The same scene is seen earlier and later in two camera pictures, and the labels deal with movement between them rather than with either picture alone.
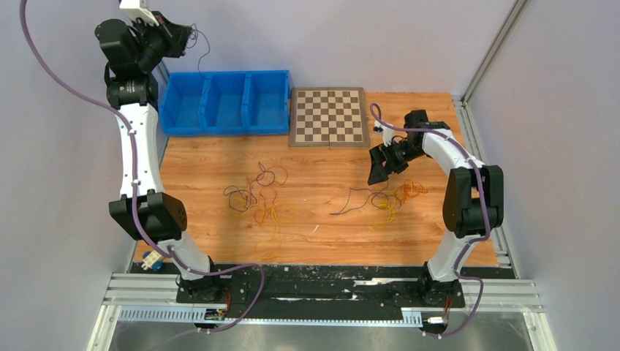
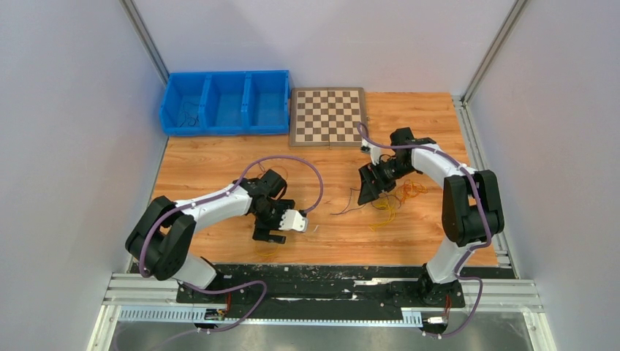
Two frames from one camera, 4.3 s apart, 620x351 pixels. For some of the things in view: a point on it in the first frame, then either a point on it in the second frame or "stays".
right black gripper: [379, 155] to [370, 191]
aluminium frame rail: [123, 289] stays
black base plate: [360, 291] stays
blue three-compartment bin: [226, 102] stays
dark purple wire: [198, 31] to [192, 121]
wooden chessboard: [328, 117] stays
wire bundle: [382, 199] stays
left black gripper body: [159, 43] to [271, 216]
